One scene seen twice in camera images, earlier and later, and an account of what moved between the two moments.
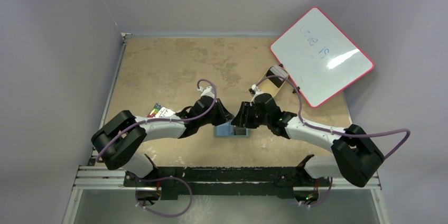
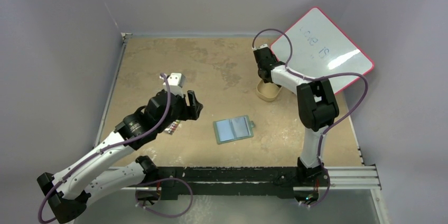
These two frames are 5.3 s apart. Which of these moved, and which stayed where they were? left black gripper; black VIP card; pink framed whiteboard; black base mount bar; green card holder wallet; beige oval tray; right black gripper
Moved: green card holder wallet; left black gripper; right black gripper
Stayed: beige oval tray; black VIP card; pink framed whiteboard; black base mount bar
